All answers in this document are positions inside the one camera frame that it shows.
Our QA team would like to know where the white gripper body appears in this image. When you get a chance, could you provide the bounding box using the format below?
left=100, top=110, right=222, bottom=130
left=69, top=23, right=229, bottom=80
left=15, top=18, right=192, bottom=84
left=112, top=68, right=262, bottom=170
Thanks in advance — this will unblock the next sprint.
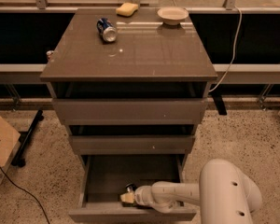
left=134, top=186, right=153, bottom=206

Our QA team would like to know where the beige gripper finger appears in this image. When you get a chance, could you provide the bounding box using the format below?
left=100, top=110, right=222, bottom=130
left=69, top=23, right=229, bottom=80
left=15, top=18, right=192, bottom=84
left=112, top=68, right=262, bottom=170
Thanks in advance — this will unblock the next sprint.
left=120, top=192, right=135, bottom=204

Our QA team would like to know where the green soda can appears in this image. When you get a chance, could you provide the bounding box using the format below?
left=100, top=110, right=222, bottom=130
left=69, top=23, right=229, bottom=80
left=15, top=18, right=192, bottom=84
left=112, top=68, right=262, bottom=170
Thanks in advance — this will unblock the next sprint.
left=125, top=183, right=137, bottom=192

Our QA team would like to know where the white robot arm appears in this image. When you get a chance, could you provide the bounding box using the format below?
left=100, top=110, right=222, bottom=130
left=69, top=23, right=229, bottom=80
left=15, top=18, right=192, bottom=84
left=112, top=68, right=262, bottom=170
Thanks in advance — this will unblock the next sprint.
left=120, top=159, right=262, bottom=224

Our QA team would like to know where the grey open bottom drawer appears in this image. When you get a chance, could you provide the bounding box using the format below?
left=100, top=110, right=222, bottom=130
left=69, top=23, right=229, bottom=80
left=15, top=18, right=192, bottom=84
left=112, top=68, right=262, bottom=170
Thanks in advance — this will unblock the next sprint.
left=69, top=155, right=196, bottom=223

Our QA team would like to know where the grey middle drawer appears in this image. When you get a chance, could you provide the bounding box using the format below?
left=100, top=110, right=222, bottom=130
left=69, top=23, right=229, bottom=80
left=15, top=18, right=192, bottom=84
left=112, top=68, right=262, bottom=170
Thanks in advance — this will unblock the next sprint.
left=69, top=135, right=195, bottom=155

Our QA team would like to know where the grey drawer cabinet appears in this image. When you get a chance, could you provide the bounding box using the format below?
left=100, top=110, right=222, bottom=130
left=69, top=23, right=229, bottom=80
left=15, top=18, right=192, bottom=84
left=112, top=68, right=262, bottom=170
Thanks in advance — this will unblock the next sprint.
left=45, top=13, right=211, bottom=160

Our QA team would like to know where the grey top drawer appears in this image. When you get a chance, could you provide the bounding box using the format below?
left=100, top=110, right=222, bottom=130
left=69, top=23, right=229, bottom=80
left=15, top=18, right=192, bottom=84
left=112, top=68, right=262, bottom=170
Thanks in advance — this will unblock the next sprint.
left=52, top=99, right=206, bottom=125

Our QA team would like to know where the small can behind cabinet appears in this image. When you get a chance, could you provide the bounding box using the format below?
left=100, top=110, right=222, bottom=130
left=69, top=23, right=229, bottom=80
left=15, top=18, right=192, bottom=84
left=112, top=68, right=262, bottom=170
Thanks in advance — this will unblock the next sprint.
left=46, top=50, right=54, bottom=61

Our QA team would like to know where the blue soda can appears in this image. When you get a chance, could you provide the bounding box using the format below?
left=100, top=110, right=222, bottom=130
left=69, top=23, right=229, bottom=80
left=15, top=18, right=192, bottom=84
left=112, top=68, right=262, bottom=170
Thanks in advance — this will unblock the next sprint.
left=96, top=18, right=118, bottom=43

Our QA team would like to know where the black stand leg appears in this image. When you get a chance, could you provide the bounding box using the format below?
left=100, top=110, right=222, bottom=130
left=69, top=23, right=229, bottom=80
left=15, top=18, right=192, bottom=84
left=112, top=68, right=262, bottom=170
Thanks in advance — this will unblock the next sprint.
left=11, top=110, right=44, bottom=167

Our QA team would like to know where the cardboard box left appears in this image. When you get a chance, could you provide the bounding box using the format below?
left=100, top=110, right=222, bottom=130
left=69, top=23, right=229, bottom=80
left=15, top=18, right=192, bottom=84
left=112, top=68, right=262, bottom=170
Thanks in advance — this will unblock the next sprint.
left=0, top=116, right=21, bottom=185

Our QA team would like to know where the white shallow bowl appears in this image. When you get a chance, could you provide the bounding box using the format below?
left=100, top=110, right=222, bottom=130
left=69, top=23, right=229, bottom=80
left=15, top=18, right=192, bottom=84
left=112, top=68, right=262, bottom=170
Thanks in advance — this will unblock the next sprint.
left=157, top=7, right=189, bottom=25

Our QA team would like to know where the yellow sponge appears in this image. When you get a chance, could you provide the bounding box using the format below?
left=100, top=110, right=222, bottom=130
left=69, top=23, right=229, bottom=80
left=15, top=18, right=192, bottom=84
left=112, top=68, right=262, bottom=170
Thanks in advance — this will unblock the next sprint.
left=116, top=3, right=139, bottom=17

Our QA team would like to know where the black bracket under rail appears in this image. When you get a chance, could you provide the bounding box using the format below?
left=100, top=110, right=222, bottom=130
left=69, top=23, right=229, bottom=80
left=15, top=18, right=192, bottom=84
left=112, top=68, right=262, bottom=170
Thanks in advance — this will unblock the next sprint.
left=211, top=92, right=227, bottom=116

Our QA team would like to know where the black floor cable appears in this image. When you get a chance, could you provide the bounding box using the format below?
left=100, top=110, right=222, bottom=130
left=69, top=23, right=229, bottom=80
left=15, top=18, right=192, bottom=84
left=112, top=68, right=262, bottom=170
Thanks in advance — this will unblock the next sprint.
left=0, top=140, right=51, bottom=224

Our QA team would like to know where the white cable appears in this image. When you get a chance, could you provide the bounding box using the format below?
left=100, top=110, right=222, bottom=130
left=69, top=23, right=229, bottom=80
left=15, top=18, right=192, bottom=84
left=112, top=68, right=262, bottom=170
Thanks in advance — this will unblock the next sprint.
left=208, top=7, right=243, bottom=94

